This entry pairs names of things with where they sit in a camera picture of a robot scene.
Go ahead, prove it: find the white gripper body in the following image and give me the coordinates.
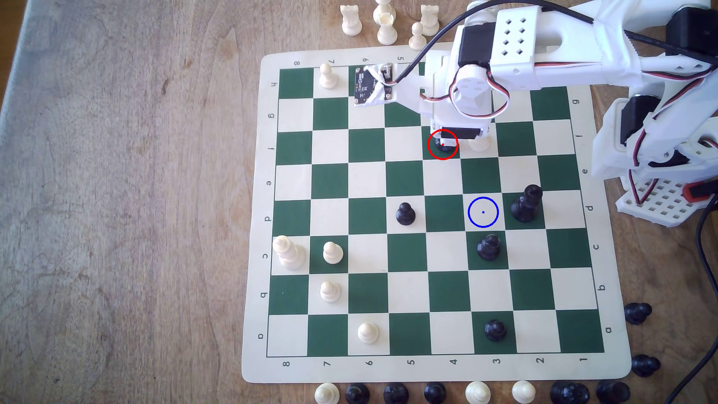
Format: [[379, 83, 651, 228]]
[[421, 53, 509, 139]]

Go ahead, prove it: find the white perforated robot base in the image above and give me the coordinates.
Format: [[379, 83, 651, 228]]
[[616, 177, 716, 229]]

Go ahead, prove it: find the white chess rook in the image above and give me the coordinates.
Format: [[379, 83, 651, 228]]
[[420, 4, 441, 37], [340, 4, 363, 37], [377, 13, 398, 46]]

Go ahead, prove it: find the black chess bishop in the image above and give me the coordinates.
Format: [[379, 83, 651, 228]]
[[510, 184, 544, 223]]

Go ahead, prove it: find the white chess piece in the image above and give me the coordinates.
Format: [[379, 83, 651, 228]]
[[373, 0, 397, 25]]

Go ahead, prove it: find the white chess bishop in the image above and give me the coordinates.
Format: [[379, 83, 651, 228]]
[[272, 235, 307, 270]]

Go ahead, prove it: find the black chess piece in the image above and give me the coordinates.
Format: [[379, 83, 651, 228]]
[[550, 380, 590, 404], [624, 302, 653, 325], [632, 355, 662, 378], [596, 380, 631, 404]]

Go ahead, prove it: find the green white chessboard mat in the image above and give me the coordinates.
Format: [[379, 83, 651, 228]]
[[241, 42, 632, 385]]

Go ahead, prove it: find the orange clamp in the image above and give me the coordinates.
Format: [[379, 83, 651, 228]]
[[682, 181, 714, 203]]

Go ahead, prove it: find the red white black servo wire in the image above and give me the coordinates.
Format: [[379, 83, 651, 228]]
[[421, 70, 511, 120]]

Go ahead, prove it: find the black camera cable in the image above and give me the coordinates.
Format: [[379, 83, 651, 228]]
[[391, 0, 718, 85]]

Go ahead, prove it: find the camera circuit board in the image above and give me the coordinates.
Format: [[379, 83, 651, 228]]
[[354, 64, 395, 108]]

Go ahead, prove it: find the black power cable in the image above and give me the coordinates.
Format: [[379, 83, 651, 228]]
[[664, 193, 718, 404]]

